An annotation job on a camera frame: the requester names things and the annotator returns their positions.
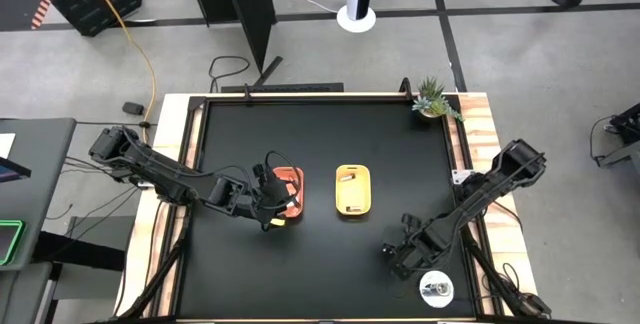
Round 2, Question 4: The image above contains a potted succulent plant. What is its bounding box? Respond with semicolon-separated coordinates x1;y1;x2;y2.
410;76;466;123

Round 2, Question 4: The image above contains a black partition panel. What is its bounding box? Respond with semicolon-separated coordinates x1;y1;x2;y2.
182;0;284;88

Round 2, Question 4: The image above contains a yellow plastic bin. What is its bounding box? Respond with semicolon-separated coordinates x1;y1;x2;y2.
335;164;373;216

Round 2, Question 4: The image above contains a yellow cable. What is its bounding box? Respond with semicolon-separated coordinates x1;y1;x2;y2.
79;0;158;145

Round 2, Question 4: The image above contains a green-cased tablet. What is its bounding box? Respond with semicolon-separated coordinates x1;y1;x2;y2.
0;219;26;267

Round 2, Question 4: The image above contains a black storage crate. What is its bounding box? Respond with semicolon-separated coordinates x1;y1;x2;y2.
43;0;144;38

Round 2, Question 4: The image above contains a black floor bar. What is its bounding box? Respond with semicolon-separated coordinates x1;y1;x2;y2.
220;82;345;94

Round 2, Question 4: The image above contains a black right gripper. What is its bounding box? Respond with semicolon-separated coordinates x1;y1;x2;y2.
381;212;444;282

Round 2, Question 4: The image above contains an orange plastic bin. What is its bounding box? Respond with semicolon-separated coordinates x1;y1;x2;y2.
272;166;305;221

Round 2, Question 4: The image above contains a white round plate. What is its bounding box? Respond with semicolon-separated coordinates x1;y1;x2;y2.
418;269;456;310

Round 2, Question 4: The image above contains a grey desk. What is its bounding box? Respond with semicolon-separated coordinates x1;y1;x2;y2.
0;117;78;272

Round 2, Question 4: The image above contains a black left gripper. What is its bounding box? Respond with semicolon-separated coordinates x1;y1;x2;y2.
252;162;299;233

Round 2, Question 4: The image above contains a black looped floor cable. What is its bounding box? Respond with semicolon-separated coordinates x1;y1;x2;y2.
207;54;252;94

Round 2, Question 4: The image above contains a wooden table frame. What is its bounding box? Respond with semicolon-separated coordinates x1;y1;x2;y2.
113;91;540;324

